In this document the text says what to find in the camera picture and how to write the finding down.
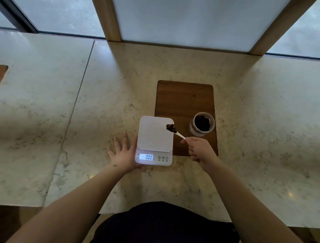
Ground person's dark clothing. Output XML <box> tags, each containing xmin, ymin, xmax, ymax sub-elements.
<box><xmin>90</xmin><ymin>201</ymin><xmax>241</xmax><ymax>243</ymax></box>

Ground dark coffee beans in jar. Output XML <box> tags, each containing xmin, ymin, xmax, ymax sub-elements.
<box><xmin>194</xmin><ymin>115</ymin><xmax>212</xmax><ymax>132</ymax></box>

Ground person's left forearm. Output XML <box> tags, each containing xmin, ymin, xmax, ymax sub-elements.
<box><xmin>6</xmin><ymin>165</ymin><xmax>133</xmax><ymax>243</ymax></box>

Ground dark metal window frame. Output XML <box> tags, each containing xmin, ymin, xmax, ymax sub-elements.
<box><xmin>0</xmin><ymin>0</ymin><xmax>39</xmax><ymax>34</ymax></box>

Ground brown wooden board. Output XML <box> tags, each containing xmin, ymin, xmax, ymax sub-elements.
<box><xmin>154</xmin><ymin>80</ymin><xmax>219</xmax><ymax>157</ymax></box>
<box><xmin>0</xmin><ymin>65</ymin><xmax>9</xmax><ymax>83</ymax></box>

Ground frosted glass window pane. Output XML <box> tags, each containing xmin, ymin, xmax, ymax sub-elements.
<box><xmin>266</xmin><ymin>0</ymin><xmax>320</xmax><ymax>59</ymax></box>
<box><xmin>13</xmin><ymin>0</ymin><xmax>106</xmax><ymax>38</ymax></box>
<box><xmin>112</xmin><ymin>0</ymin><xmax>292</xmax><ymax>53</ymax></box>

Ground person's right forearm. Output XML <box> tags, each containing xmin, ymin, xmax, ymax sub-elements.
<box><xmin>204</xmin><ymin>160</ymin><xmax>304</xmax><ymax>243</ymax></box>

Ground person's left hand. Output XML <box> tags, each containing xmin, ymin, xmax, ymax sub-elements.
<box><xmin>107</xmin><ymin>132</ymin><xmax>147</xmax><ymax>175</ymax></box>

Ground person's right hand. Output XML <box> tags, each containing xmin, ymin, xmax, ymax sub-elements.
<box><xmin>180</xmin><ymin>136</ymin><xmax>221</xmax><ymax>171</ymax></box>

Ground white digital kitchen scale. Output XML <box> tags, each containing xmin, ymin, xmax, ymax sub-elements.
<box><xmin>135</xmin><ymin>116</ymin><xmax>174</xmax><ymax>167</ymax></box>

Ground light wooden window post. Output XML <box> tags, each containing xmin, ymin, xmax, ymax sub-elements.
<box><xmin>92</xmin><ymin>0</ymin><xmax>123</xmax><ymax>43</ymax></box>
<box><xmin>248</xmin><ymin>0</ymin><xmax>317</xmax><ymax>56</ymax></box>

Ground clear glass jar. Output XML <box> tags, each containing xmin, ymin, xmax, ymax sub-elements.
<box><xmin>189</xmin><ymin>112</ymin><xmax>216</xmax><ymax>138</ymax></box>

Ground white spoon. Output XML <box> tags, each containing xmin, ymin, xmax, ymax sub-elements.
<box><xmin>166</xmin><ymin>124</ymin><xmax>187</xmax><ymax>140</ymax></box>

